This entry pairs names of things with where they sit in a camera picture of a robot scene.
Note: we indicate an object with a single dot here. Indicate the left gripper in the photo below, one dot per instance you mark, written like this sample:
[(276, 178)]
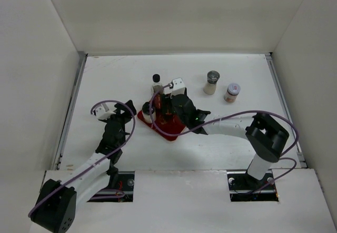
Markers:
[(124, 108)]

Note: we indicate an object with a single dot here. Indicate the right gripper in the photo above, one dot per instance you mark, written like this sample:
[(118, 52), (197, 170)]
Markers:
[(167, 99)]

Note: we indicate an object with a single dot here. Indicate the black-capped white shaker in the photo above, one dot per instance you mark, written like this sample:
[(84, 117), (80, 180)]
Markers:
[(148, 113)]

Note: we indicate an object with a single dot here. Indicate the red lacquer tray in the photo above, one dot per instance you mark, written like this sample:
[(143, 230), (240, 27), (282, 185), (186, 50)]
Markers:
[(173, 126)]

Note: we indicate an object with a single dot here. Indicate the tall dark sauce bottle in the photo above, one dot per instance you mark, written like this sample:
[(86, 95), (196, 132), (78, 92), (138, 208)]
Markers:
[(157, 89)]

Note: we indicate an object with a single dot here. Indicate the grey-capped white shaker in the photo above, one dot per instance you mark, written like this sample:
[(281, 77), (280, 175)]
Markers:
[(212, 79)]

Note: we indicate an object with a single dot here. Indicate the white-capped spice jar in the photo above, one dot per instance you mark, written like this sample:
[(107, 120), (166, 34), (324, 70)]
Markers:
[(232, 92)]

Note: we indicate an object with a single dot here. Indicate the red-capped spice jar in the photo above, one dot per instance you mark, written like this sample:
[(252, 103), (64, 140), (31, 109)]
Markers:
[(167, 112)]

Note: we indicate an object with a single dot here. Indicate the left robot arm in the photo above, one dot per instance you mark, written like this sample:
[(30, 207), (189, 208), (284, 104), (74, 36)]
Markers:
[(56, 206)]

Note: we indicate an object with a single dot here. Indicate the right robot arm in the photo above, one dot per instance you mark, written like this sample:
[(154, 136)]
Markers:
[(266, 136)]

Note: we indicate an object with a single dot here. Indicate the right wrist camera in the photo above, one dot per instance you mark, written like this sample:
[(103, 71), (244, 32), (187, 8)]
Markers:
[(177, 87)]

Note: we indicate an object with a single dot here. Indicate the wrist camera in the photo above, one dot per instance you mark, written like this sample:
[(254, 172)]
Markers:
[(177, 87), (102, 112)]

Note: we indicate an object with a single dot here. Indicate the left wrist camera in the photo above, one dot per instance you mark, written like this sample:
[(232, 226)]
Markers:
[(102, 112)]

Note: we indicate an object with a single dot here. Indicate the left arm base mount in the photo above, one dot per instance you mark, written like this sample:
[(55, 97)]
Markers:
[(119, 189)]

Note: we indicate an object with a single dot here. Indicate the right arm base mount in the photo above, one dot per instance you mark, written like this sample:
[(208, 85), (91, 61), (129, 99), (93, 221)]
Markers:
[(244, 188)]

